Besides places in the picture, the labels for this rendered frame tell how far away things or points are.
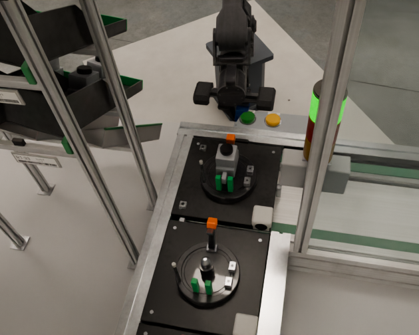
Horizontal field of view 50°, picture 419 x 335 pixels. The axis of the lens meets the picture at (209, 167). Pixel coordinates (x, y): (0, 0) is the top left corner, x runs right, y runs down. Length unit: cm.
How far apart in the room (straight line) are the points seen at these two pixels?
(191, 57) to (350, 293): 94
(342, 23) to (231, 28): 39
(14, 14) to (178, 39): 114
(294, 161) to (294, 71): 76
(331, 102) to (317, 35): 246
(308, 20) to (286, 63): 167
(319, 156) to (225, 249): 35
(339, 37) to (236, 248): 59
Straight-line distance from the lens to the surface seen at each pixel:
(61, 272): 120
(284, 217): 112
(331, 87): 62
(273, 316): 97
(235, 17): 92
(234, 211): 106
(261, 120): 124
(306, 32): 312
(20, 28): 61
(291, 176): 83
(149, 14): 337
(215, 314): 96
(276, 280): 101
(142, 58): 164
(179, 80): 152
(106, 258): 118
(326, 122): 68
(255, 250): 101
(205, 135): 122
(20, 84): 69
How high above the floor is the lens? 189
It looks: 54 degrees down
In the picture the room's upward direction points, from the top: 7 degrees counter-clockwise
